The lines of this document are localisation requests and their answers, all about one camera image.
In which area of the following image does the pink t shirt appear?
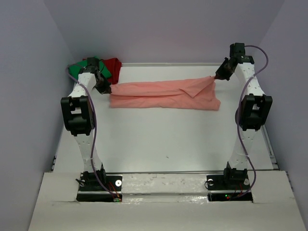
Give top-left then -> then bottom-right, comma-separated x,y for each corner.
110,76 -> 220,111

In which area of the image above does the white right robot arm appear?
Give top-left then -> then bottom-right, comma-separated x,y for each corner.
215,43 -> 273,189

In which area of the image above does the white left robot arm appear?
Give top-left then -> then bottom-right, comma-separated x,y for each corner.
61,57 -> 111,190

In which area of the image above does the red folded t shirt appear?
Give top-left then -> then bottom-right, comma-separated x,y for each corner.
101,58 -> 122,85

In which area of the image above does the green folded t shirt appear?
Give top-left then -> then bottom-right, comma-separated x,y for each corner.
69,56 -> 112,81

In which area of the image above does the white front cover board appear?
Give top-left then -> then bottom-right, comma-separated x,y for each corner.
29,171 -> 305,231

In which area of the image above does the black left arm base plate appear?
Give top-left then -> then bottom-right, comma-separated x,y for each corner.
75,174 -> 123,203

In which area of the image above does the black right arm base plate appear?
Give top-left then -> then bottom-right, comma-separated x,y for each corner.
204,175 -> 253,202

